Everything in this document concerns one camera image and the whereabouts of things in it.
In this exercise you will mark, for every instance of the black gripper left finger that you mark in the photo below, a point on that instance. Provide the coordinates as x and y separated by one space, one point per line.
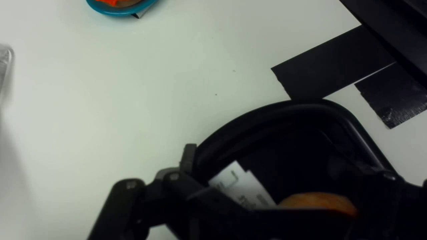
147 205

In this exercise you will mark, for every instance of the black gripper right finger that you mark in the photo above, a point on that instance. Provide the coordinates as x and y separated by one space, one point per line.
396 209

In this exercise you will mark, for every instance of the orange pineapple toy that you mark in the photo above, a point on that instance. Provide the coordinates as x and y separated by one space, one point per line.
318 203

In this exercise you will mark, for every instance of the black plastic tray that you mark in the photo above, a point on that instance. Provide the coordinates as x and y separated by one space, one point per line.
302 147

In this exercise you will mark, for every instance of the tan round bread toy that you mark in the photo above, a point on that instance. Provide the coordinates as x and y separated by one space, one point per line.
131 3

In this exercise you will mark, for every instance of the bright orange toy piece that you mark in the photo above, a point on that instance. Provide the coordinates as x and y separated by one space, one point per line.
109 3

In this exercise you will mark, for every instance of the white paper tag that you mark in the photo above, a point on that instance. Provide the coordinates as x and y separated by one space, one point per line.
238 185

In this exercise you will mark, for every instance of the short black tape strip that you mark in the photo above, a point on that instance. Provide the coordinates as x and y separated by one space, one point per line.
396 95

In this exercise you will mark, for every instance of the long black tape strip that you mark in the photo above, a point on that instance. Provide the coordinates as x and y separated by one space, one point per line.
334 62

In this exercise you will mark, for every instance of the teal round dish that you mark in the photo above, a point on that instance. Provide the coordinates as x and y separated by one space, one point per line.
115 14

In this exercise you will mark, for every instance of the clear plastic bottle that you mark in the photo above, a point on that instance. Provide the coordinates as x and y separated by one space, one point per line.
6 67

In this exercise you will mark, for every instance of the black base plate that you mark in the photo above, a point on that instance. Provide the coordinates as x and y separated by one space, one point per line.
396 22

